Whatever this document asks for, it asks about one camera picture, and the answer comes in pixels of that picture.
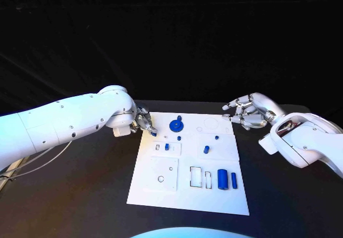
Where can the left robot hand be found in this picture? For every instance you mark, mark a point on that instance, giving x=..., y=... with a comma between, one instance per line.
x=143, y=120

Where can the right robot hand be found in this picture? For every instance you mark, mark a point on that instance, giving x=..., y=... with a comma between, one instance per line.
x=254, y=111

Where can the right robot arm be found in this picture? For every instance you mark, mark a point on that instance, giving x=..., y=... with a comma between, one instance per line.
x=306, y=141

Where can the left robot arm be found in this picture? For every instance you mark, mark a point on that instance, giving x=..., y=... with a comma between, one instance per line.
x=67, y=120

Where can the white task board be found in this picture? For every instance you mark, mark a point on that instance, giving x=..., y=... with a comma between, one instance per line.
x=188, y=163

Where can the blue gear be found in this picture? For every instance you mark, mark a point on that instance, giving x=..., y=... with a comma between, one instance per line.
x=176, y=125

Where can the blue block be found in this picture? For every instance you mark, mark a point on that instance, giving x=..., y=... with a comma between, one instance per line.
x=166, y=146

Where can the short blue cylinder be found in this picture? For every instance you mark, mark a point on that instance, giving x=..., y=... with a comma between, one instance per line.
x=206, y=149

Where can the thin long blue cylinder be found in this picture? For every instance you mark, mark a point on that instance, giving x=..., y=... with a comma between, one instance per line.
x=234, y=180

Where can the thick long blue cylinder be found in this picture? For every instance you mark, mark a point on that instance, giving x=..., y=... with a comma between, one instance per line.
x=222, y=179

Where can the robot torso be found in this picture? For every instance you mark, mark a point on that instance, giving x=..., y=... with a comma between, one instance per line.
x=192, y=232

